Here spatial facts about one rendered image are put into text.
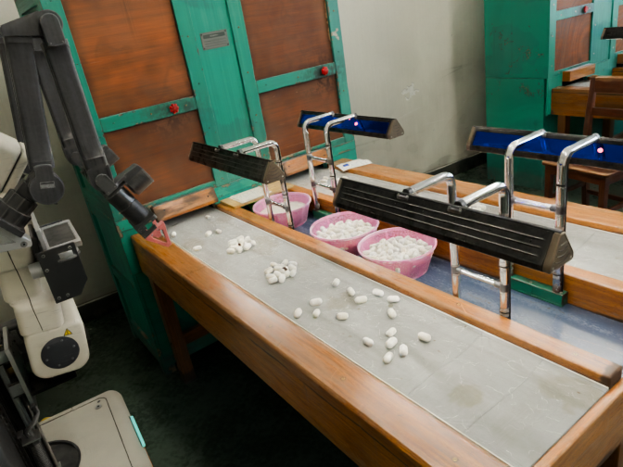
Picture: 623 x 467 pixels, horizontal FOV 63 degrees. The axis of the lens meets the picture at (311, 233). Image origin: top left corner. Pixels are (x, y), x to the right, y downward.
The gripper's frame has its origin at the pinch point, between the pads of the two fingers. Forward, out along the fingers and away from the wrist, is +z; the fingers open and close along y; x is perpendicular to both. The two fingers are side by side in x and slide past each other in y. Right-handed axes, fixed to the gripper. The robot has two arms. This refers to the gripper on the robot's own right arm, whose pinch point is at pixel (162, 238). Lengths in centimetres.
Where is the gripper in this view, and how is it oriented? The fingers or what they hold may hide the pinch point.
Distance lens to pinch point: 154.3
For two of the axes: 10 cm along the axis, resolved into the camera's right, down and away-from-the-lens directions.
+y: -5.3, -2.6, 8.1
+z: 5.2, 6.6, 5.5
